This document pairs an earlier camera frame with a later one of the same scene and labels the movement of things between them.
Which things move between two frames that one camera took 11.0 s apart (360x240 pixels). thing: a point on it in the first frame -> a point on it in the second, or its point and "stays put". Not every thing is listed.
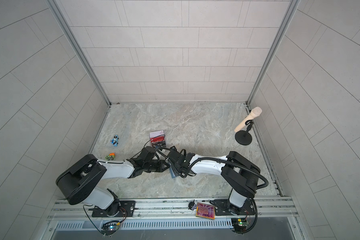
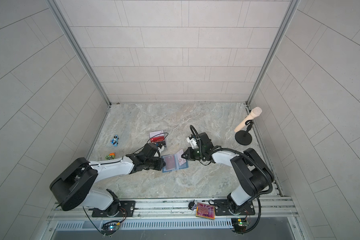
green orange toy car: (111, 156) stays put
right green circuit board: (240, 224) stays put
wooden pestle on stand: (242, 136) stays put
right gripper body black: (177, 168) -> (198, 154)
